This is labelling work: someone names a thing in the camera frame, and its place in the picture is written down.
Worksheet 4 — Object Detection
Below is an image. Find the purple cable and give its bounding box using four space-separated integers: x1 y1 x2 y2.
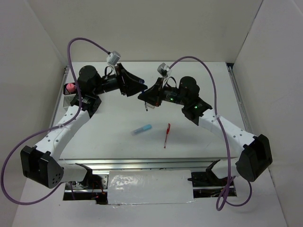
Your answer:
1 37 112 206
169 56 251 211

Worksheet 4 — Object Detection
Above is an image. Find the blue highlighter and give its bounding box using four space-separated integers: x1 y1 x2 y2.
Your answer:
131 124 152 136

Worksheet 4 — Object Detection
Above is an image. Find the blue ballpoint pen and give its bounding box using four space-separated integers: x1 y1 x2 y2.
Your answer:
139 79 148 111

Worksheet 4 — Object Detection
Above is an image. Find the aluminium rail frame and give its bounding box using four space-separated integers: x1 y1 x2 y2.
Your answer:
60 62 245 169

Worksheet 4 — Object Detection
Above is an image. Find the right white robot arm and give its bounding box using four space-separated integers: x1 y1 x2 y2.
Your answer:
138 76 273 185

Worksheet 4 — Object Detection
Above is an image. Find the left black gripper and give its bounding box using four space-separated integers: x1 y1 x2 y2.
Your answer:
93 63 147 97

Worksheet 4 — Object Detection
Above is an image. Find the red ballpoint pen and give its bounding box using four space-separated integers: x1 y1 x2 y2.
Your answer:
163 123 171 149

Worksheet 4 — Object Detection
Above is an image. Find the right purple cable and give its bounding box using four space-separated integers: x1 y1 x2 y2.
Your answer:
169 56 251 211

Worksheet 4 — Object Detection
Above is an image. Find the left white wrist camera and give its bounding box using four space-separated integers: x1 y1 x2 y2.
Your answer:
107 51 121 66

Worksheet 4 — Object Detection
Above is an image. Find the shiny white cover sheet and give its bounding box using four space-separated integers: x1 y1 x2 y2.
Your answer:
107 170 194 205

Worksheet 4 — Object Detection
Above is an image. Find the white slatted organizer container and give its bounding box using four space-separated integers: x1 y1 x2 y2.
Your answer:
62 82 78 110

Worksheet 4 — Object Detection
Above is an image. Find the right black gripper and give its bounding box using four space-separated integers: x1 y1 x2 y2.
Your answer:
138 77 187 107

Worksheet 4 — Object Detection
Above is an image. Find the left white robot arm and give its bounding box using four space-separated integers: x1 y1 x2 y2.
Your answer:
20 63 147 189

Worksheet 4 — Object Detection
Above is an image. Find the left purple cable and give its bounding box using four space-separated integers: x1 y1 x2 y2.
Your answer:
1 37 112 206

